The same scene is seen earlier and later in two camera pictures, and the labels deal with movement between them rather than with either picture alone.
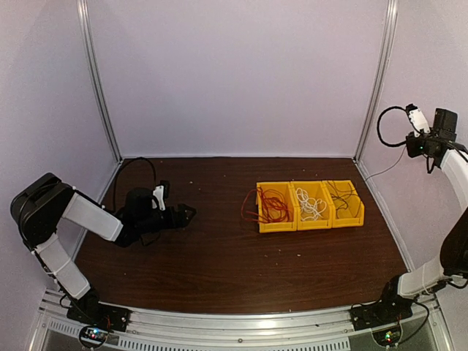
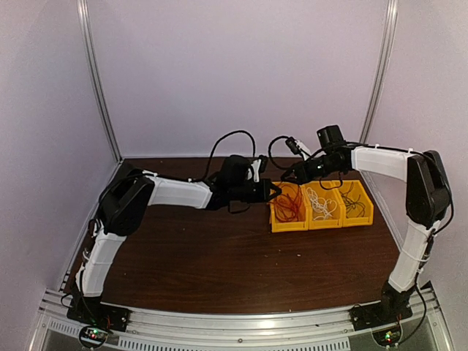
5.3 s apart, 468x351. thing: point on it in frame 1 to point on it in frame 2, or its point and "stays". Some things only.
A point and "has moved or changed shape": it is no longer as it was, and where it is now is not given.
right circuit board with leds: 388,336 stays
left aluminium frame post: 84,21 stays
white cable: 310,207 has moved or changed shape
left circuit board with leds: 93,336 stays
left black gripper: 181,221 to 266,183
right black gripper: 412,151 to 302,172
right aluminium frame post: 379,79 stays
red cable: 273,207 has moved or changed shape
